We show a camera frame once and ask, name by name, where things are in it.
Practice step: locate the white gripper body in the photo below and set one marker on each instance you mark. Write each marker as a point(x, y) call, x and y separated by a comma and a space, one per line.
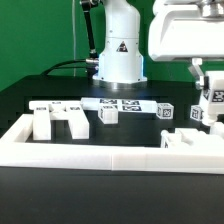
point(185, 29)

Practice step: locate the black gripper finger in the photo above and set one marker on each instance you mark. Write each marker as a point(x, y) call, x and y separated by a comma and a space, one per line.
point(196, 72)

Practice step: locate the white chair seat part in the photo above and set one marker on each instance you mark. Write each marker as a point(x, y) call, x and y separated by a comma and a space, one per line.
point(194, 138)

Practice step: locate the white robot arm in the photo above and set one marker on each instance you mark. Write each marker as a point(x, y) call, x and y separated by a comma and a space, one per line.
point(120, 64)

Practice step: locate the white chair back part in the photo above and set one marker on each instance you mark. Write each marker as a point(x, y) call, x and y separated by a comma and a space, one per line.
point(44, 112)

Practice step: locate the white tagged cube right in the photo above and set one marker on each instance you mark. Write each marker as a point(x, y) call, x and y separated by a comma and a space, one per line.
point(196, 113)

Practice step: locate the white tagged cube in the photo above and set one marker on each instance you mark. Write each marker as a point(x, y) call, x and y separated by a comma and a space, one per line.
point(196, 113)
point(165, 111)

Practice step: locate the white tagged cube middle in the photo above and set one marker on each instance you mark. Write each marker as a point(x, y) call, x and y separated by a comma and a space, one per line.
point(165, 111)

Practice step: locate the white flat tagged plank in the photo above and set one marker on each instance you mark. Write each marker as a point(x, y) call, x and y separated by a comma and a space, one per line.
point(123, 105)

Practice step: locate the white tagged block front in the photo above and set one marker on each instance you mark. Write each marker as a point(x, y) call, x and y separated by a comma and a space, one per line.
point(108, 114)

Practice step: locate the white U-shaped border frame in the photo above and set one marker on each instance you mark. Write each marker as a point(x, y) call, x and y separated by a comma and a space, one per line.
point(16, 151)

